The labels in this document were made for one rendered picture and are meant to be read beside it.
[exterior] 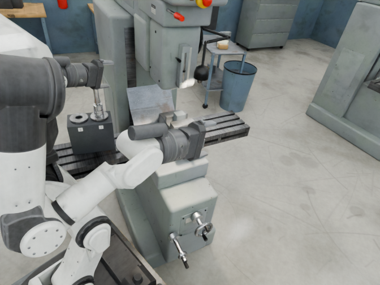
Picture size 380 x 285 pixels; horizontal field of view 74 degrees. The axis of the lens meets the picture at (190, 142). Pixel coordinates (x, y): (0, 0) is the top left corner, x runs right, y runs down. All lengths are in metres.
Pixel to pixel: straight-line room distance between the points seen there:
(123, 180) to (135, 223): 1.51
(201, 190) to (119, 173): 1.03
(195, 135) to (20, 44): 0.44
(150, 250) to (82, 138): 0.95
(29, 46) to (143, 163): 0.31
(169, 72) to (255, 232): 1.64
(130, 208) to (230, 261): 0.89
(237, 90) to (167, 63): 2.47
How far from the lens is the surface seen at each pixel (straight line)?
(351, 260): 2.67
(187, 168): 1.51
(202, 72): 1.23
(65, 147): 1.57
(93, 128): 1.40
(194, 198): 1.51
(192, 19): 1.22
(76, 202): 0.59
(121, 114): 1.87
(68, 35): 5.60
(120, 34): 1.65
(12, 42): 0.57
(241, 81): 3.60
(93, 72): 1.09
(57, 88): 0.44
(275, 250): 2.39
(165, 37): 1.23
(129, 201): 2.20
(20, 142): 0.46
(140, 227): 2.05
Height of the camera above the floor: 1.93
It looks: 38 degrees down
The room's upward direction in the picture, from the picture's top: 7 degrees clockwise
